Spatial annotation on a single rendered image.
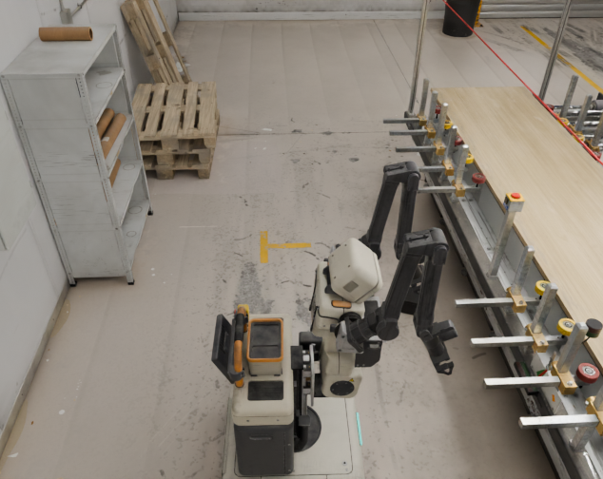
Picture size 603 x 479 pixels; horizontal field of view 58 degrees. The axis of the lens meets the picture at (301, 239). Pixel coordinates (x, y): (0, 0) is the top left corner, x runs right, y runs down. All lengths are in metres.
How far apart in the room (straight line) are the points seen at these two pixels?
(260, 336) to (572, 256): 1.65
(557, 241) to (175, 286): 2.49
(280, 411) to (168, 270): 2.12
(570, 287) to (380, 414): 1.22
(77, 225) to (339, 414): 2.09
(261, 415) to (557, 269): 1.62
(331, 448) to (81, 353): 1.74
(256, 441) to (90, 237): 2.00
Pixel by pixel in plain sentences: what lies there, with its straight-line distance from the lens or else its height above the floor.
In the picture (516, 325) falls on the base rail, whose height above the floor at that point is 0.70.
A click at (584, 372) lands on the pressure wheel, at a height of 0.90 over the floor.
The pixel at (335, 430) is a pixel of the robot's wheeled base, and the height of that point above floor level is 0.28.
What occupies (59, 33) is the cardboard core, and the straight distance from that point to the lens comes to 3.84.
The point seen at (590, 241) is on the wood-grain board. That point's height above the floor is 0.90.
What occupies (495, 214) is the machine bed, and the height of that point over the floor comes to 0.72.
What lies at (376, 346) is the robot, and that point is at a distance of 2.21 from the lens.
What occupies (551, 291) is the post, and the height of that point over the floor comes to 1.09.
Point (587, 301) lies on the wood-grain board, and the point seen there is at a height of 0.90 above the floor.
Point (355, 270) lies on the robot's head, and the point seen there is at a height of 1.38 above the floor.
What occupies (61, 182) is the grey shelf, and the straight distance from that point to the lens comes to 3.69.
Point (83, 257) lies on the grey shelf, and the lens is 4.02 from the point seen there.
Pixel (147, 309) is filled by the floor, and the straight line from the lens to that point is 3.89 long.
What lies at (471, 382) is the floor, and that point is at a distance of 3.52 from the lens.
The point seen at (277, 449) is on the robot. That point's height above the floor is 0.53.
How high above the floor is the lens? 2.67
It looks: 38 degrees down
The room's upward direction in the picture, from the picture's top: 1 degrees clockwise
